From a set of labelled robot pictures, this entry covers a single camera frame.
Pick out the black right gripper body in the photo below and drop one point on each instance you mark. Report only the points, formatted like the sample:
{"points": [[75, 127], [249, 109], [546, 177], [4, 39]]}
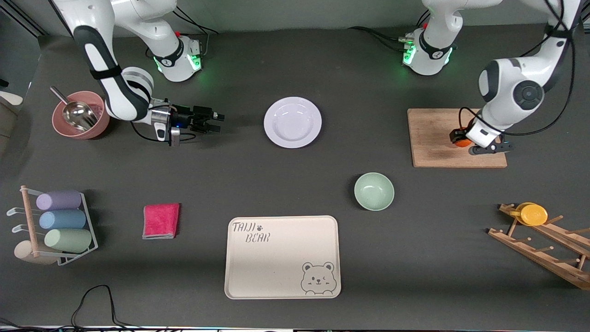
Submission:
{"points": [[185, 119]]}

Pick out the white round plate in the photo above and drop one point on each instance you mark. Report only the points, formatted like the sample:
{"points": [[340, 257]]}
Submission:
{"points": [[292, 122]]}

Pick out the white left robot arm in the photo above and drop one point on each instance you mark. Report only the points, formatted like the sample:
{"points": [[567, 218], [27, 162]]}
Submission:
{"points": [[511, 92]]}

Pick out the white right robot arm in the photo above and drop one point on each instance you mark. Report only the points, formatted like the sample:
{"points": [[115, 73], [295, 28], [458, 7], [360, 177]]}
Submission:
{"points": [[115, 92]]}

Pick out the wooden cutting board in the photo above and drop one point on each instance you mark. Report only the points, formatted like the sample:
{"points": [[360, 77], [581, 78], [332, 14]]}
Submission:
{"points": [[431, 138]]}

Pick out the yellow mug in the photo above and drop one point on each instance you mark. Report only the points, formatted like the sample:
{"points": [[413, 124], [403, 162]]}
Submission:
{"points": [[532, 215]]}

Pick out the pink bowl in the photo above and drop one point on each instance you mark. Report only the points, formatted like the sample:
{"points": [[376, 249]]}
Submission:
{"points": [[100, 127]]}

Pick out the light green bowl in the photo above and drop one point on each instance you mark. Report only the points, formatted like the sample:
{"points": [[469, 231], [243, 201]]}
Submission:
{"points": [[374, 191]]}

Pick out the pink folded cloth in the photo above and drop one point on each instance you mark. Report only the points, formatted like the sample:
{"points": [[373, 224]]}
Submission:
{"points": [[161, 220]]}

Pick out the metal scoop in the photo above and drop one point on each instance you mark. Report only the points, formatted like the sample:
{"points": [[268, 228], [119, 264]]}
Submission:
{"points": [[79, 115]]}

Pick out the wooden mug rack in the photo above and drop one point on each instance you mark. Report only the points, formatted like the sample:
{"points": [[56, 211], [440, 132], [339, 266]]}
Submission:
{"points": [[544, 260]]}

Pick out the purple cup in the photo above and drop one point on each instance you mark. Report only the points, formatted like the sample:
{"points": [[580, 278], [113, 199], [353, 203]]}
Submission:
{"points": [[60, 200]]}

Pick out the beige bear print tray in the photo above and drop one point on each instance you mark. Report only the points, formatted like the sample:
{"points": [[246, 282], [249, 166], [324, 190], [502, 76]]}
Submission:
{"points": [[281, 263]]}

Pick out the blue cup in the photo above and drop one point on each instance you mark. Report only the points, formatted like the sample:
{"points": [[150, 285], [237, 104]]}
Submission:
{"points": [[63, 219]]}

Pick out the green cup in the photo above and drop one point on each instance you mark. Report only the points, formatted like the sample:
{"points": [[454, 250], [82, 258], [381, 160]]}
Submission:
{"points": [[69, 240]]}

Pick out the white curved object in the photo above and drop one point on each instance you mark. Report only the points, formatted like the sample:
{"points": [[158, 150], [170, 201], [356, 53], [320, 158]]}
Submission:
{"points": [[9, 97]]}

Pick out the beige cup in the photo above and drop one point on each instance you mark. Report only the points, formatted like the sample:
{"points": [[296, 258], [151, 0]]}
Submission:
{"points": [[23, 252]]}

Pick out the black metal rail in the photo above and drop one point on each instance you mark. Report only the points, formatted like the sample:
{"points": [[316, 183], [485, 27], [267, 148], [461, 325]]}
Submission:
{"points": [[25, 20]]}

